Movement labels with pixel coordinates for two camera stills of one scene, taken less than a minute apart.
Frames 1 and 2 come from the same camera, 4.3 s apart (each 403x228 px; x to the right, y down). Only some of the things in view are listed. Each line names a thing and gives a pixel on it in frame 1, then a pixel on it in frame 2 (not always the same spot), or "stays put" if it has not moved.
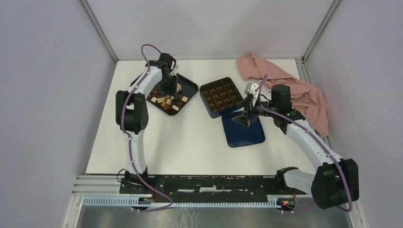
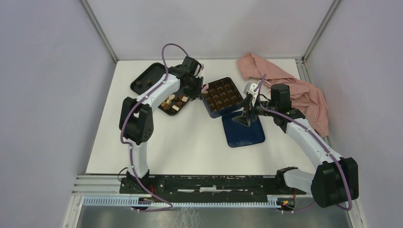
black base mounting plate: [211, 185] stays put
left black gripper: [172, 90] to [197, 93]
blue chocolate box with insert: [220, 96] stays put
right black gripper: [244, 118] stays put
